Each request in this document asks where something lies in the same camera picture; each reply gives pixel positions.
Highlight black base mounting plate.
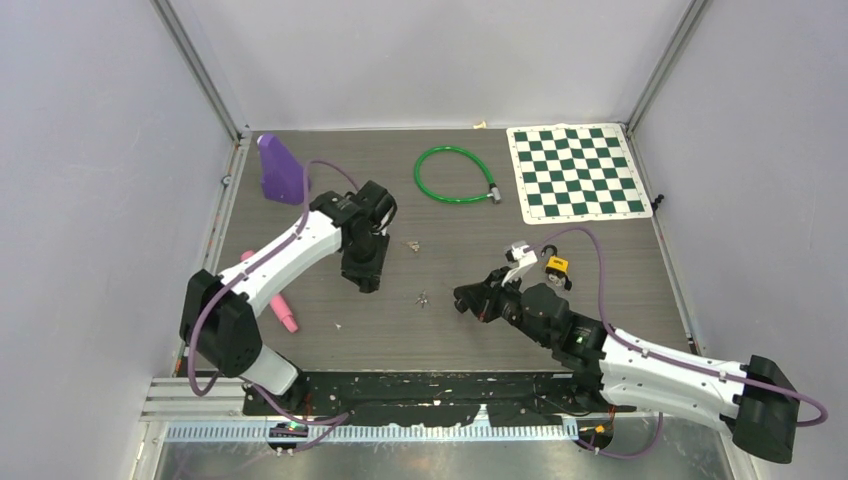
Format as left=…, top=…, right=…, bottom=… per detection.
left=243, top=371, right=611, bottom=427

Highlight yellow Opel padlock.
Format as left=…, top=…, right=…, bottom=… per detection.
left=541, top=244, right=572, bottom=291

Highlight green cable lock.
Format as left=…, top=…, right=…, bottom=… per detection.
left=412, top=145, right=503, bottom=205

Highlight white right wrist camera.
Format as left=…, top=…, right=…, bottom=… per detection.
left=501, top=241, right=538, bottom=286

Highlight small silver keys on table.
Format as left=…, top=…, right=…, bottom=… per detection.
left=415, top=291, right=430, bottom=308

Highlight pink marker pen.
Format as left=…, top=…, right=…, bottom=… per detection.
left=240, top=250, right=300, bottom=334

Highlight aluminium frame rail front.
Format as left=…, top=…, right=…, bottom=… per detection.
left=139, top=370, right=745, bottom=442

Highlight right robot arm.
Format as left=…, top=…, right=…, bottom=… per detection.
left=453, top=268, right=800, bottom=464

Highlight purple plastic cone block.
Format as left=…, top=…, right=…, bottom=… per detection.
left=256, top=133, right=311, bottom=205

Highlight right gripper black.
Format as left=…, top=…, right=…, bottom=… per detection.
left=456, top=266, right=552, bottom=348

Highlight black Kaijing padlock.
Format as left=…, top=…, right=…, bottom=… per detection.
left=356, top=276, right=380, bottom=294

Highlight green white chessboard mat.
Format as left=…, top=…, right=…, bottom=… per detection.
left=506, top=123, right=653, bottom=225

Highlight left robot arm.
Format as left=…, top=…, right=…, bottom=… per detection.
left=179, top=181, right=397, bottom=414

